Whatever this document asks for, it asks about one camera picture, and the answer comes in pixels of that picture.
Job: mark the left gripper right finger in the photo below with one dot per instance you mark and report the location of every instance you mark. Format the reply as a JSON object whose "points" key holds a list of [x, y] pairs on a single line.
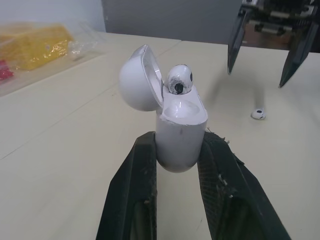
{"points": [[232, 195]]}

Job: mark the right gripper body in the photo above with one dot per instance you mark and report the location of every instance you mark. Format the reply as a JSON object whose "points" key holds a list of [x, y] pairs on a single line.
{"points": [[277, 15]]}

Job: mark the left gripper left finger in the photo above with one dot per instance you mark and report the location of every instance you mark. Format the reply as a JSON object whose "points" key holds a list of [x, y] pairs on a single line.
{"points": [[130, 190]]}

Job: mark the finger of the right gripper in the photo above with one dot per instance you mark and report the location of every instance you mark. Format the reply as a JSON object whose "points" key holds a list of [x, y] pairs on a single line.
{"points": [[297, 55], [237, 42]]}

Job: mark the white earbud case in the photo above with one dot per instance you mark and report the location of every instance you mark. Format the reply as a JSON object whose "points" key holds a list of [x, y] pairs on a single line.
{"points": [[172, 130]]}

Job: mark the white earbud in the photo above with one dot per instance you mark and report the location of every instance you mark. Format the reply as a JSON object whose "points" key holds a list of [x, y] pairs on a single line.
{"points": [[180, 79], [258, 114]]}

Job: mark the red pieces in clear bag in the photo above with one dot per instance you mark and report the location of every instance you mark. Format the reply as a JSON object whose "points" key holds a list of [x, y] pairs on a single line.
{"points": [[5, 71]]}

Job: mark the yellow pack in clear bag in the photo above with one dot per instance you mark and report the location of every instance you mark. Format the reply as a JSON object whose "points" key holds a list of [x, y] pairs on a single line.
{"points": [[32, 47]]}

